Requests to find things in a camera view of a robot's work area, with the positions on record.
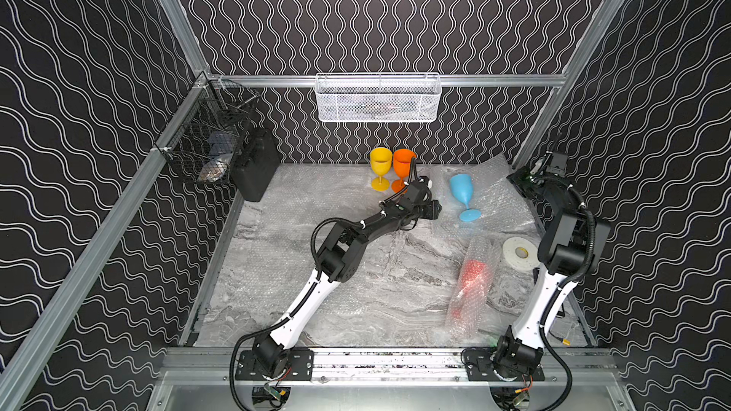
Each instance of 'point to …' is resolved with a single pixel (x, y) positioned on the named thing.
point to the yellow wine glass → (381, 159)
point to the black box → (255, 165)
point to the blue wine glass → (462, 185)
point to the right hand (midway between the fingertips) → (513, 177)
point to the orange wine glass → (402, 161)
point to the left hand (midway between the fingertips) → (437, 201)
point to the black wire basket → (201, 145)
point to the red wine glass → (477, 269)
